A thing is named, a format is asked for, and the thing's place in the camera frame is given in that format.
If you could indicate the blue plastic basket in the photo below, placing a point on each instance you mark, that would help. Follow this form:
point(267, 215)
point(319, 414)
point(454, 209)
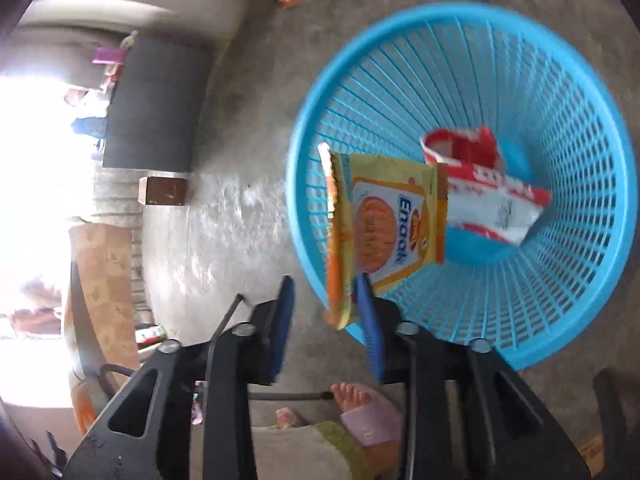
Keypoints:
point(462, 65)

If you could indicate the red white snack bag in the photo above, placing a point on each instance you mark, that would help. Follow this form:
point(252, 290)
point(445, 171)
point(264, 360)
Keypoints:
point(482, 197)

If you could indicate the person's foot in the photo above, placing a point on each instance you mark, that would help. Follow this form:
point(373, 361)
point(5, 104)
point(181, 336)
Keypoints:
point(373, 421)

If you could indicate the purple bottle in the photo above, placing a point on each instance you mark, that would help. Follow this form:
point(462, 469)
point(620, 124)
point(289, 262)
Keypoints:
point(109, 56)

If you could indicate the yellow snack packet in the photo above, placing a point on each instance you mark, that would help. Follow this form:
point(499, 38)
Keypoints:
point(387, 219)

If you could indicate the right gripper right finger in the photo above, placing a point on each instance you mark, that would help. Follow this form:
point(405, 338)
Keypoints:
point(508, 433)

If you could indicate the grey cabinet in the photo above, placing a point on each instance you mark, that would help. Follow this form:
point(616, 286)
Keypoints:
point(156, 105)

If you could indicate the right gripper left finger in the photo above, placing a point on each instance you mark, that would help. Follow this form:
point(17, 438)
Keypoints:
point(144, 431)

